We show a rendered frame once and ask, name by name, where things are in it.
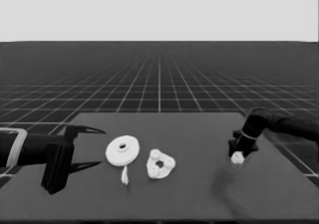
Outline large thick white disc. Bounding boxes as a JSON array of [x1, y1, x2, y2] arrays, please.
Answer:
[[105, 134, 142, 167]]

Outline small white toothed gear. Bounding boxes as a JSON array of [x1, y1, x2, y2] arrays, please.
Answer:
[[230, 150, 246, 165], [163, 155, 176, 170], [147, 168, 162, 180], [149, 148, 164, 161]]

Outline round white carrier with pins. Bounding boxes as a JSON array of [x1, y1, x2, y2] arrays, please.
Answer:
[[146, 147, 176, 180]]

